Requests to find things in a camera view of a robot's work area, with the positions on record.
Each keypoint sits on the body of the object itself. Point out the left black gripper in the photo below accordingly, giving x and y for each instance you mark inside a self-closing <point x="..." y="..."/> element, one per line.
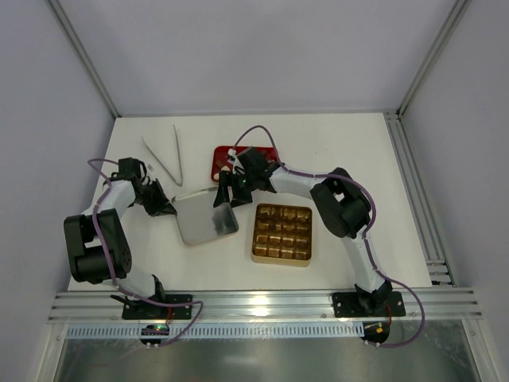
<point x="150" y="195"/>

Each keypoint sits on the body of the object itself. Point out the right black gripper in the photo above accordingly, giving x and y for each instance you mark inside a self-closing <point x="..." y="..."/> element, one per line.
<point x="232" y="182"/>

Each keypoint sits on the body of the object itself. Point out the metal tweezers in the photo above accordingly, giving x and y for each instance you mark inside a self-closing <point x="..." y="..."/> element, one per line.
<point x="167" y="157"/>

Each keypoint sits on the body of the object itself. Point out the silver tin lid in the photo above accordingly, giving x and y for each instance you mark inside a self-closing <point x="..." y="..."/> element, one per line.
<point x="199" y="221"/>

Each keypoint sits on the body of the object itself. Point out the gold chocolate box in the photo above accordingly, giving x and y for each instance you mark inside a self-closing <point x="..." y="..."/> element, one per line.
<point x="286" y="240"/>

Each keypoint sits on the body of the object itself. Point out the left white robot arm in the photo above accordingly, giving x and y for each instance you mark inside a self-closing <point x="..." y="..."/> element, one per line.
<point x="97" y="247"/>

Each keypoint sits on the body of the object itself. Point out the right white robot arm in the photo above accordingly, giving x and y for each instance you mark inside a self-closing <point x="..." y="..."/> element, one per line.
<point x="342" y="204"/>

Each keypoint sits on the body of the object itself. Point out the red chocolate tray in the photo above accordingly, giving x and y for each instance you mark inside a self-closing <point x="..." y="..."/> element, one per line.
<point x="220" y="160"/>

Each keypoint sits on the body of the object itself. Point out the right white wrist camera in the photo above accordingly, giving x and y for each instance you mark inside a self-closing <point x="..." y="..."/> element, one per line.
<point x="233" y="159"/>

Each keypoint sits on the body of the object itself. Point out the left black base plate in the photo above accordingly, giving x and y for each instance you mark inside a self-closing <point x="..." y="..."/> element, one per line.
<point x="135" y="309"/>

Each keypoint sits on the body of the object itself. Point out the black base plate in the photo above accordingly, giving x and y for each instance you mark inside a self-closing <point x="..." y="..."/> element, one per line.
<point x="352" y="305"/>
<point x="135" y="309"/>

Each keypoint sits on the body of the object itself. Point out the white slotted cable duct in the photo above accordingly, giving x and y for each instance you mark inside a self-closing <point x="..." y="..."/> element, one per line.
<point x="215" y="330"/>

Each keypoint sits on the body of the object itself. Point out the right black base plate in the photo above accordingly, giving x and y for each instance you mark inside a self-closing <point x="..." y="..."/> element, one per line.
<point x="352" y="305"/>

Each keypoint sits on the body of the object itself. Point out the left aluminium frame post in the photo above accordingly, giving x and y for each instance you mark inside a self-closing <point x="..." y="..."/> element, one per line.
<point x="81" y="53"/>

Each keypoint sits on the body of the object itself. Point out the aluminium frame post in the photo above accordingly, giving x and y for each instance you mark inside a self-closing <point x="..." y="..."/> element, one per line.
<point x="442" y="38"/>
<point x="81" y="53"/>

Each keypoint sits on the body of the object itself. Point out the aluminium mounting rail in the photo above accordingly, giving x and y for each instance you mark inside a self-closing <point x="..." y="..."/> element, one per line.
<point x="275" y="305"/>

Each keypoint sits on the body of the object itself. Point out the right aluminium frame post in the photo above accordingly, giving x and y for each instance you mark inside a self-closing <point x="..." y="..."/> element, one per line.
<point x="442" y="38"/>

